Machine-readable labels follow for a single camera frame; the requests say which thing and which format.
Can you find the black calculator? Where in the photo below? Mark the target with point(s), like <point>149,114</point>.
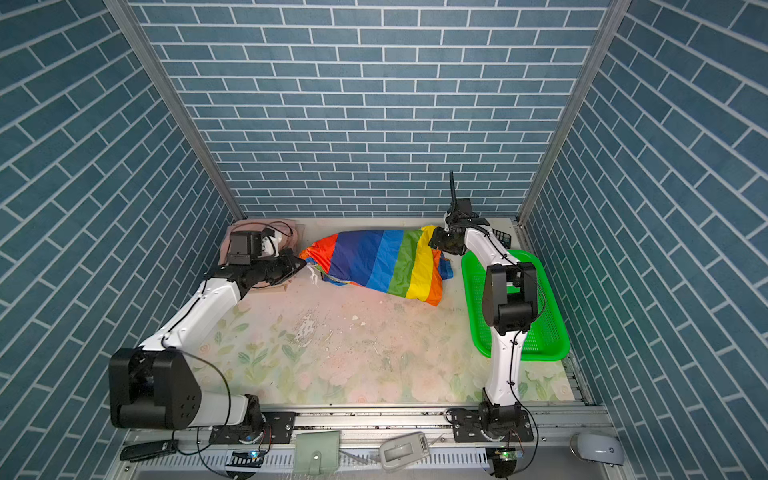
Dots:
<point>504,238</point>

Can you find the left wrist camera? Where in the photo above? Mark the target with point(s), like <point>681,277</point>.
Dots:
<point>246,247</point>

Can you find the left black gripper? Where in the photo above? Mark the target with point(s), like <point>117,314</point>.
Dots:
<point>286,257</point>

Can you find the black remote control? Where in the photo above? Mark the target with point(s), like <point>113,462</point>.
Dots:
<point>148,450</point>

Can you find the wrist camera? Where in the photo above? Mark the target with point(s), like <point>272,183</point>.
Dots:
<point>246,247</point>
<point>459,210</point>

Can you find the circuit board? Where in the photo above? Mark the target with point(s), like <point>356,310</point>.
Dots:
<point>243,465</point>
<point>502,461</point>

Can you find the pink shorts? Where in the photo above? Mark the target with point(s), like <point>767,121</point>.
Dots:
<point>275,235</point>

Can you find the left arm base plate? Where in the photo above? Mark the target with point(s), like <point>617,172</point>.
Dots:
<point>270,428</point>

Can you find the colourful patterned shorts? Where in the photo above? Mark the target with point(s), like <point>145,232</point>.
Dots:
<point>398,262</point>

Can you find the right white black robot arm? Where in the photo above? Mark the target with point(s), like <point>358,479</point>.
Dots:
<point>509,308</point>

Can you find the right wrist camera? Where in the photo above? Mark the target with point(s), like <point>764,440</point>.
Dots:
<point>459,210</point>

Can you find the left circuit board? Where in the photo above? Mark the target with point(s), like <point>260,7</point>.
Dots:
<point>243,465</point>

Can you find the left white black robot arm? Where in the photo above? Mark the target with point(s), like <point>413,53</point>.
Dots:
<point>152,385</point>

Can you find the light green wallet pouch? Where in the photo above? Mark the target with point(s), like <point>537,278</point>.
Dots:
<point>317,453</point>

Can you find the right circuit board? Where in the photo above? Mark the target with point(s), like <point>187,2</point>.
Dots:
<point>502,461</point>

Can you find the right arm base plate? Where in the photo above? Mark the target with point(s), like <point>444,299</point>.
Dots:
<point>470,426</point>

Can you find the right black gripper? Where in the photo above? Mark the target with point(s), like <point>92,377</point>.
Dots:
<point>437,237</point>

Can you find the white computer mouse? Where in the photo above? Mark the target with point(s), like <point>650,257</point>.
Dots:
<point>597,448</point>

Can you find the green plastic basket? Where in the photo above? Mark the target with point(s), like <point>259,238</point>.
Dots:
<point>547,339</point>

